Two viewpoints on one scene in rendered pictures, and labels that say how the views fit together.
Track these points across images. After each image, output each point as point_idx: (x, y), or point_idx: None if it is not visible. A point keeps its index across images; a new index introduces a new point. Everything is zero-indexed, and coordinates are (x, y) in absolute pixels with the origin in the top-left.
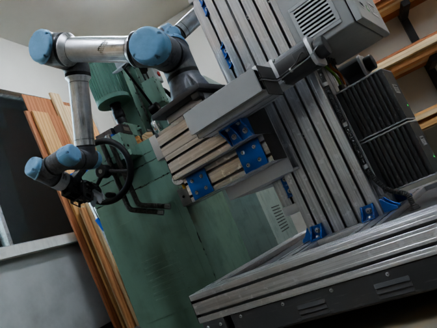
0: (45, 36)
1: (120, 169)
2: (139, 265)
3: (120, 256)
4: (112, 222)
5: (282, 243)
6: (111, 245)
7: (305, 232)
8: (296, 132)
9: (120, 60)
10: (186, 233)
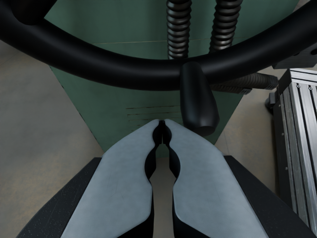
0: None
1: None
2: (120, 109)
3: (81, 93)
4: (64, 29)
5: (300, 105)
6: (59, 73)
7: (315, 89)
8: None
9: None
10: (228, 94)
